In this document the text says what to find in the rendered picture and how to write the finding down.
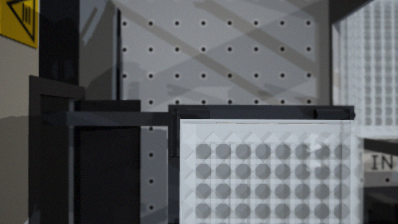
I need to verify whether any dark grey regrip nest plate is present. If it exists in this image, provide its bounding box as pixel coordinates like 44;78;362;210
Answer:
363;186;398;224

